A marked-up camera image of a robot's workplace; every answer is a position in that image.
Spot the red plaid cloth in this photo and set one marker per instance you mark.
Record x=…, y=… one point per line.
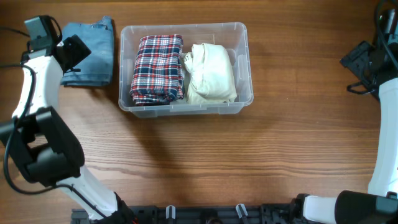
x=158, y=78

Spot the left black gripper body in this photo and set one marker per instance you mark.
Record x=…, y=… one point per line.
x=76, y=50

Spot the white printed t-shirt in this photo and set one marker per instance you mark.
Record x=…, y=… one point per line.
x=186, y=81

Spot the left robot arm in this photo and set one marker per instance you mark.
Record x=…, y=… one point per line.
x=41, y=152

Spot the blue denim cloth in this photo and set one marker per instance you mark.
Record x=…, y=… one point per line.
x=97, y=68

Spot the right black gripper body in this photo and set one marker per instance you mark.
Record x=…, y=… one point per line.
x=360, y=56

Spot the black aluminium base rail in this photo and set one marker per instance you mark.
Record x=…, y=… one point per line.
x=264, y=214

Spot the cream cloth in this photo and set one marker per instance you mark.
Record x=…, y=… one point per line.
x=211, y=78

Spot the clear plastic storage bin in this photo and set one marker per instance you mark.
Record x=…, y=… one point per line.
x=231, y=35

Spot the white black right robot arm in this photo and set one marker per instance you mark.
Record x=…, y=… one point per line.
x=379, y=204

